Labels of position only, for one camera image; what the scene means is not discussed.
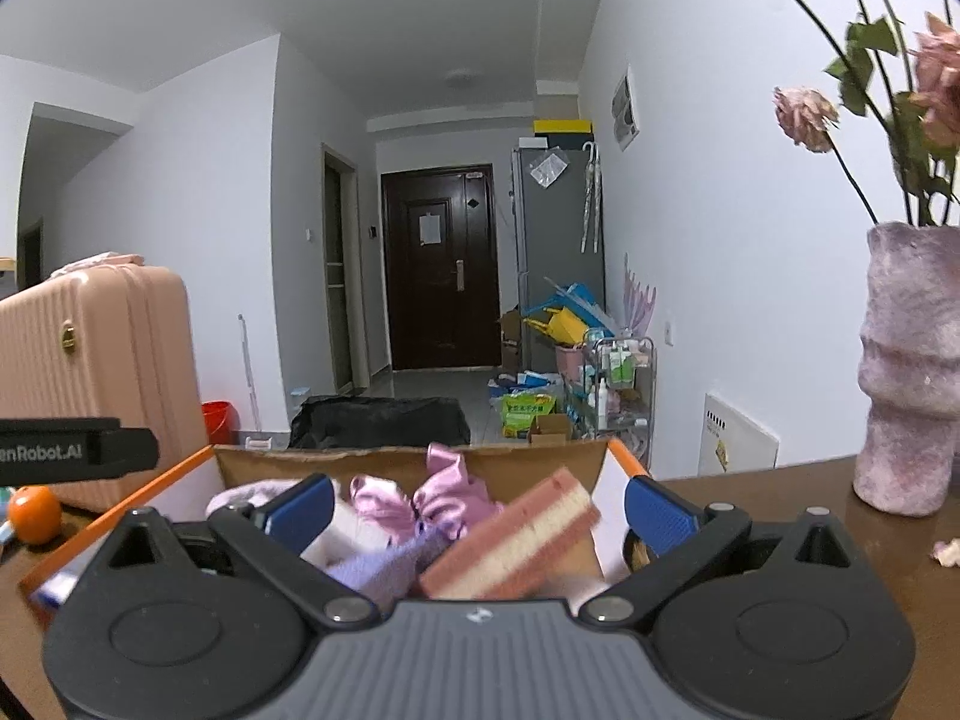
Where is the orange fruit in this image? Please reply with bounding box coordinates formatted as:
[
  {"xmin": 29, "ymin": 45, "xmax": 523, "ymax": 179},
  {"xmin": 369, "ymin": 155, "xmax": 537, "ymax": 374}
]
[{"xmin": 9, "ymin": 486, "xmax": 63, "ymax": 545}]

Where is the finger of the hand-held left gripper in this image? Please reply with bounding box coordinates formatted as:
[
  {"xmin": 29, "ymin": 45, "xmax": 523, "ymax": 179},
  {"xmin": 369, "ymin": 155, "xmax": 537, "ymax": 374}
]
[{"xmin": 120, "ymin": 427, "xmax": 160, "ymax": 472}]

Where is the pile of blue yellow bags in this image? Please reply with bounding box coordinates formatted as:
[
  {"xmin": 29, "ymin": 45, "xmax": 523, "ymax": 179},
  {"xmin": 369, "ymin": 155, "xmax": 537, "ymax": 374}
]
[{"xmin": 521, "ymin": 283, "xmax": 616, "ymax": 342}]

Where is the side doorway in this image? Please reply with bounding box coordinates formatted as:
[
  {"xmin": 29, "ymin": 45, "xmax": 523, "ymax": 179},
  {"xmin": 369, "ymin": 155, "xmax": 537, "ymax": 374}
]
[{"xmin": 322, "ymin": 142, "xmax": 357, "ymax": 395}]

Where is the grey refrigerator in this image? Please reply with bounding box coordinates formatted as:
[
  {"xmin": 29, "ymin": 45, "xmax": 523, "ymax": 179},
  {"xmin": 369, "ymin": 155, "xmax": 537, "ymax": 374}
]
[{"xmin": 511, "ymin": 146, "xmax": 607, "ymax": 376}]

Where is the brown cardboard carton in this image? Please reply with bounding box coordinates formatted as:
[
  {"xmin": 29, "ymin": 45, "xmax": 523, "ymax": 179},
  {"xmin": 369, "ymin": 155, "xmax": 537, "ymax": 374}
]
[{"xmin": 499, "ymin": 307, "xmax": 526, "ymax": 372}]

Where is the lavender fuzzy cloth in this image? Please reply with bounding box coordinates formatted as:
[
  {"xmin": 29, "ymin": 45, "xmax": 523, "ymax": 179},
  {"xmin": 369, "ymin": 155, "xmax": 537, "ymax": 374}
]
[{"xmin": 206, "ymin": 478, "xmax": 395, "ymax": 571}]

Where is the purple wall decal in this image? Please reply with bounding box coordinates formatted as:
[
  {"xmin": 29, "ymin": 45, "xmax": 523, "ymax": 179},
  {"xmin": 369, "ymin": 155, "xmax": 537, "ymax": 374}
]
[{"xmin": 622, "ymin": 253, "xmax": 657, "ymax": 335}]

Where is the pink ribbed suitcase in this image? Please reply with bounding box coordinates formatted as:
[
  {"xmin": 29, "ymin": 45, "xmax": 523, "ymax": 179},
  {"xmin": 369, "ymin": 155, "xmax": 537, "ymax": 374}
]
[{"xmin": 0, "ymin": 264, "xmax": 207, "ymax": 511}]

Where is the white mop handle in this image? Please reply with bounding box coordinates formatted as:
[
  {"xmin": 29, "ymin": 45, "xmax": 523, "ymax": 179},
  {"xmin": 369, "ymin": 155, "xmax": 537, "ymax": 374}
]
[{"xmin": 238, "ymin": 313, "xmax": 265, "ymax": 442}]

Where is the white folded umbrella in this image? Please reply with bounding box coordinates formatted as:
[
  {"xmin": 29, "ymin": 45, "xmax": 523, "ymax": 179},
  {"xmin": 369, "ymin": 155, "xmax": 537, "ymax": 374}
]
[{"xmin": 581, "ymin": 141, "xmax": 605, "ymax": 254}]

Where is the purple knit drawstring pouch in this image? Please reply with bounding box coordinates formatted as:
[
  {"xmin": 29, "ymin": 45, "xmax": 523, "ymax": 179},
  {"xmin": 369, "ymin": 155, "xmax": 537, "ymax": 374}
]
[{"xmin": 326, "ymin": 521, "xmax": 470, "ymax": 612}]

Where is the black bag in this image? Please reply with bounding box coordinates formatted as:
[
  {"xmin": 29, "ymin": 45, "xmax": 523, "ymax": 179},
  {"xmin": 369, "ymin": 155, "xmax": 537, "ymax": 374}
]
[{"xmin": 289, "ymin": 395, "xmax": 472, "ymax": 451}]

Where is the green printed bag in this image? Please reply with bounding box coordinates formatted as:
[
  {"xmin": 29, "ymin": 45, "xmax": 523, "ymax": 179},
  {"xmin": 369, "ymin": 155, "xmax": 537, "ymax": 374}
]
[{"xmin": 501, "ymin": 392, "xmax": 557, "ymax": 440}]

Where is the bunch of dried pink roses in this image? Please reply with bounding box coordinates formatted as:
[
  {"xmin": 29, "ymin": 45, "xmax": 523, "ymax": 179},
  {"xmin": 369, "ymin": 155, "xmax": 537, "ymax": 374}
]
[{"xmin": 649, "ymin": 0, "xmax": 960, "ymax": 227}]

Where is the white wall panel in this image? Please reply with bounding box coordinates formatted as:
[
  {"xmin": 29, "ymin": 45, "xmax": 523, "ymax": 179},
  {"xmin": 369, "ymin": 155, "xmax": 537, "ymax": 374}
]
[{"xmin": 611, "ymin": 66, "xmax": 642, "ymax": 151}]

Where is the dark brown entrance door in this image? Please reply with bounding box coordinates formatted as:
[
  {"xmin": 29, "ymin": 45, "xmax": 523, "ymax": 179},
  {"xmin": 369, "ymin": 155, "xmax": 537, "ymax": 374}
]
[{"xmin": 381, "ymin": 163, "xmax": 502, "ymax": 372}]

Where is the metal rolling cart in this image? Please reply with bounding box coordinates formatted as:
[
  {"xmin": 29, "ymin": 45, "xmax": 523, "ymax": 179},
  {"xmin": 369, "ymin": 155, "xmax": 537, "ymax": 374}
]
[{"xmin": 570, "ymin": 336, "xmax": 656, "ymax": 466}]

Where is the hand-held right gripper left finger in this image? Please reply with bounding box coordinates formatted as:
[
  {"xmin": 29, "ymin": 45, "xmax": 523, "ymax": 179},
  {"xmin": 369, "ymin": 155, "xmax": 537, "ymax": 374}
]
[{"xmin": 101, "ymin": 474, "xmax": 380, "ymax": 627}]

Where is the pink satin bow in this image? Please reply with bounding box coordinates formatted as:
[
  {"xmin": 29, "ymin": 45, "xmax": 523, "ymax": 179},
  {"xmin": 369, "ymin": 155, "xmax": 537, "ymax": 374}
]
[{"xmin": 349, "ymin": 444, "xmax": 505, "ymax": 541}]

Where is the cardboard box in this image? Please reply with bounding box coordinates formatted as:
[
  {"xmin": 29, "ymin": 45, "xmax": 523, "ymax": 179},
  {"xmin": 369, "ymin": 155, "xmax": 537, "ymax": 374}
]
[{"xmin": 19, "ymin": 439, "xmax": 653, "ymax": 616}]

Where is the mauve textured vase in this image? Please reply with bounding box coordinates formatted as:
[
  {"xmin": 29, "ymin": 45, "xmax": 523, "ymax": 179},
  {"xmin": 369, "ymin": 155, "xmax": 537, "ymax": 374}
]
[{"xmin": 853, "ymin": 221, "xmax": 960, "ymax": 517}]

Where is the red bucket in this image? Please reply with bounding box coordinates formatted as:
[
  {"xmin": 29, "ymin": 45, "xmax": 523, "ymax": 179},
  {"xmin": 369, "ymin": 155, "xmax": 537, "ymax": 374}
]
[{"xmin": 201, "ymin": 400, "xmax": 235, "ymax": 445}]

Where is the pink and cream sponge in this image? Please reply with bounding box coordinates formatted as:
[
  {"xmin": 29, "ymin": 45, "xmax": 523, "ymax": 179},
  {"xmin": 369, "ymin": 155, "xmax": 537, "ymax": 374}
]
[{"xmin": 418, "ymin": 467, "xmax": 601, "ymax": 601}]

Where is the blue handkerchief tissue pack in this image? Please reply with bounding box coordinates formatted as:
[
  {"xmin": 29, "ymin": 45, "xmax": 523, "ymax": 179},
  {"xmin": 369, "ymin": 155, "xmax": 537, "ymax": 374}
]
[{"xmin": 30, "ymin": 570, "xmax": 80, "ymax": 608}]

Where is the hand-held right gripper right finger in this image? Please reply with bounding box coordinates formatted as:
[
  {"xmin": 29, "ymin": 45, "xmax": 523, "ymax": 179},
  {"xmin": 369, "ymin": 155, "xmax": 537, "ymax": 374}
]
[{"xmin": 579, "ymin": 476, "xmax": 863, "ymax": 627}]

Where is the white flat panel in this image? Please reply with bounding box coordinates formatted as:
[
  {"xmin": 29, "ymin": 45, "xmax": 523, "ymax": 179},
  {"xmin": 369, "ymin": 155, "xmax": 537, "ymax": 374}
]
[{"xmin": 699, "ymin": 391, "xmax": 779, "ymax": 477}]

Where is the pink cloth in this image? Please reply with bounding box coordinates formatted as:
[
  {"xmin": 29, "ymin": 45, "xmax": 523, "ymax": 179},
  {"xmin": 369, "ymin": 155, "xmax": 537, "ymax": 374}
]
[{"xmin": 49, "ymin": 251, "xmax": 145, "ymax": 276}]

